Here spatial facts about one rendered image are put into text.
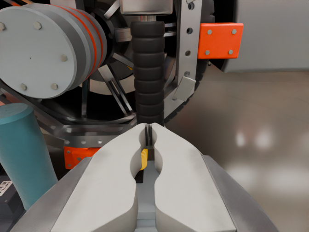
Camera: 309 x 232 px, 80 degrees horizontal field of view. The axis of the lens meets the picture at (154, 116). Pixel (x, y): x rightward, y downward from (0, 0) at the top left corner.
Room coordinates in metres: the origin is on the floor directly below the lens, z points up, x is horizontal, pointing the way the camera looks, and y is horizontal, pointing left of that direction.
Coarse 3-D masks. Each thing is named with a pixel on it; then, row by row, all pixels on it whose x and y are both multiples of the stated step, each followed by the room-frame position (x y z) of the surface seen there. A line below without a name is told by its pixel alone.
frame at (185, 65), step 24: (192, 0) 0.41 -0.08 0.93; (192, 24) 0.42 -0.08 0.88; (192, 48) 0.42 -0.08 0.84; (192, 72) 0.42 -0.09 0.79; (0, 96) 0.43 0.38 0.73; (168, 96) 0.42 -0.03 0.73; (48, 120) 0.46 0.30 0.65; (48, 144) 0.42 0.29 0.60; (72, 144) 0.42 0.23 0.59; (96, 144) 0.42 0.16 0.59
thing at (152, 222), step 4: (140, 220) 0.48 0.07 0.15; (144, 220) 0.48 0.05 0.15; (148, 220) 0.48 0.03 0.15; (152, 220) 0.48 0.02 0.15; (140, 224) 0.47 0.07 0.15; (144, 224) 0.47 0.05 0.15; (148, 224) 0.47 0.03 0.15; (152, 224) 0.47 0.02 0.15; (136, 228) 0.44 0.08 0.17; (140, 228) 0.44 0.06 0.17; (144, 228) 0.44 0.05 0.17; (148, 228) 0.44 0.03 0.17; (152, 228) 0.44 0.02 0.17
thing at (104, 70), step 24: (0, 0) 0.56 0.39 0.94; (24, 0) 0.52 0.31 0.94; (96, 0) 0.53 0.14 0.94; (168, 24) 0.52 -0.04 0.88; (168, 48) 0.73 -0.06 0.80; (168, 72) 0.54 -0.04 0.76; (24, 96) 0.50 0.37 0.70; (72, 96) 0.63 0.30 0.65; (96, 96) 0.70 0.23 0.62; (120, 96) 0.71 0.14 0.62; (72, 120) 0.50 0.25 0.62; (96, 120) 0.51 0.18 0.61; (120, 120) 0.50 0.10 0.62
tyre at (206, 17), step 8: (208, 0) 0.50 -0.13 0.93; (208, 8) 0.50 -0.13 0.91; (208, 16) 0.50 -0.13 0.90; (200, 64) 0.50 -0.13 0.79; (200, 72) 0.50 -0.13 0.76; (0, 80) 0.50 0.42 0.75; (200, 80) 0.51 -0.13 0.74; (184, 104) 0.50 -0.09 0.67; (176, 112) 0.51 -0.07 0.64; (64, 120) 0.51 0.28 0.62; (168, 120) 0.50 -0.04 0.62
